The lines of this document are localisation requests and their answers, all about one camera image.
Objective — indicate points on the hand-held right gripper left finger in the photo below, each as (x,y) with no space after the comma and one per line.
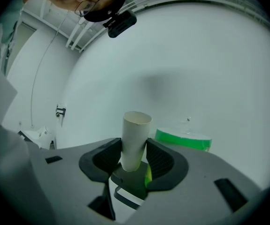
(66,172)

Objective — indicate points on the green toilet paper roll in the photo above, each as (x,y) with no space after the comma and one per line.
(184,140)

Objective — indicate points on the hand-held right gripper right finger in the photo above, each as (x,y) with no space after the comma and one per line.
(195,184)

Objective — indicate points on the chrome wall hook bracket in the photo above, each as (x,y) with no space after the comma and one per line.
(60,112)

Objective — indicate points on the person's eyeglasses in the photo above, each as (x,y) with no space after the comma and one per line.
(85,6)

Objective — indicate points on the white ceiling pipes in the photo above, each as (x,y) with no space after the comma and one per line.
(78,36)

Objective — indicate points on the cardboard paper tube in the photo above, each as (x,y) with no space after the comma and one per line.
(134,142)

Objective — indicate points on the white egg-shaped toilet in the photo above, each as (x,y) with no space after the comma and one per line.
(45,136)

